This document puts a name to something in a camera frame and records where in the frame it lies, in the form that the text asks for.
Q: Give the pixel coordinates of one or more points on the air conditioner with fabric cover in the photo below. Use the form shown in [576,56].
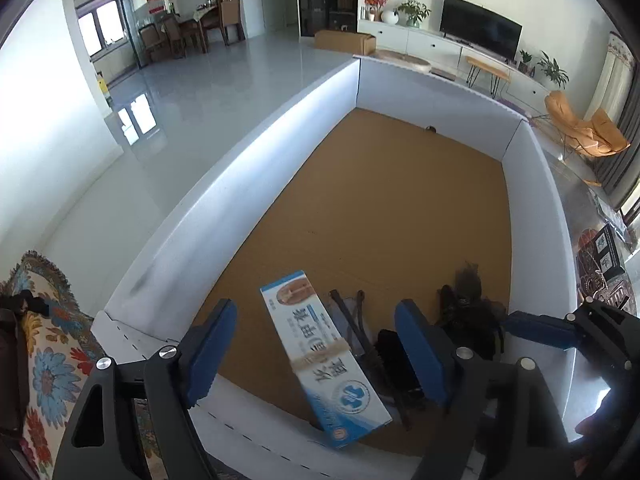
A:
[612,75]

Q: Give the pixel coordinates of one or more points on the beige oval pet bed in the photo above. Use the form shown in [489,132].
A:
[405,60]

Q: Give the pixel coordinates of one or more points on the grey curtain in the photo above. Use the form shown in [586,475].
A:
[625,170]

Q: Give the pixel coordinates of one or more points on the brown dining chair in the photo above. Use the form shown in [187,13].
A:
[231,15]

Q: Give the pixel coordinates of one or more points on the white television cabinet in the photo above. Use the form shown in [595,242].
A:
[430,45]

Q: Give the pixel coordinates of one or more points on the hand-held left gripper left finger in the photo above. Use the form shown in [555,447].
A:
[212,355]

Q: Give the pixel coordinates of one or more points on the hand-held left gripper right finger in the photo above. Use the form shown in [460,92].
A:
[420,355]

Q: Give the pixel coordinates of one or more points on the brown cardboard box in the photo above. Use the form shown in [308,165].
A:
[342,42]

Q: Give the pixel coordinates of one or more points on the floral patterned cloth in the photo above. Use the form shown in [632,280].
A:
[50,360]

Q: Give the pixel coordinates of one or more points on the blue white medicine box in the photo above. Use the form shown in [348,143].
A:
[325,350]

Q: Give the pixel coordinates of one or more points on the white round vase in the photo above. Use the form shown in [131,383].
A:
[390,17]

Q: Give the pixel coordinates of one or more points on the black fluffy scrunchie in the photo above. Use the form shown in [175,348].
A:
[472,310]

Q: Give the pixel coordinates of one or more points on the small green potted plant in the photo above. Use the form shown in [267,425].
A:
[525,60]

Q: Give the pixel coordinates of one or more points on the large leafy potted plant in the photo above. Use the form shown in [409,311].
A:
[552,70]

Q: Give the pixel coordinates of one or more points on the black box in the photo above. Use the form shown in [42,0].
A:
[600,255]

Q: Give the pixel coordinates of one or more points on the dark brown hair clip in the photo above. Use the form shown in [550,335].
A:
[352,322]

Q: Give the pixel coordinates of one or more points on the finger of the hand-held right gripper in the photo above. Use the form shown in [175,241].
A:
[540,329]

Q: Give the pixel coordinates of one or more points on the flat screen television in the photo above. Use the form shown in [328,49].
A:
[480,25]

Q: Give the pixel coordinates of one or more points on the large white cardboard box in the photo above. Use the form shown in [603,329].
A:
[210,200]

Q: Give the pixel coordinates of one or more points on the orange flower bouquet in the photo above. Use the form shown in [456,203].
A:
[375,2]

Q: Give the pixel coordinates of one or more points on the orange lounge chair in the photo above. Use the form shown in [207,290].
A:
[605,137]
[562,109]

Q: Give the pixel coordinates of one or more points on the wooden bench with hairpin legs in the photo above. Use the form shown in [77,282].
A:
[487,66]

